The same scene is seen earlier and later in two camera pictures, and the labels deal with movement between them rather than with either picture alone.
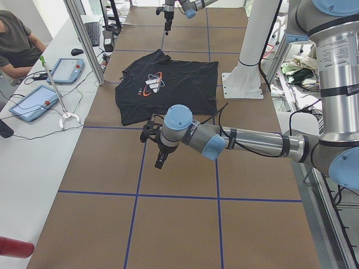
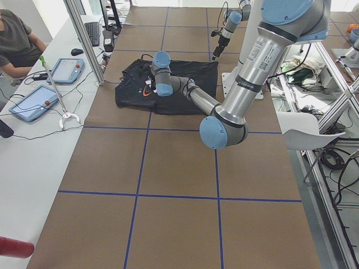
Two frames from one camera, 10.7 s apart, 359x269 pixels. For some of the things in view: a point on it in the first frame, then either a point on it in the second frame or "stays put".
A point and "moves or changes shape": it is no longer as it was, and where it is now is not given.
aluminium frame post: (83, 35) stays put
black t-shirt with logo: (148, 86) moves or changes shape
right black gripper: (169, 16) -> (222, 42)
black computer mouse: (76, 51) stays put
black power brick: (108, 40) stays put
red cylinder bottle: (15, 248) stays put
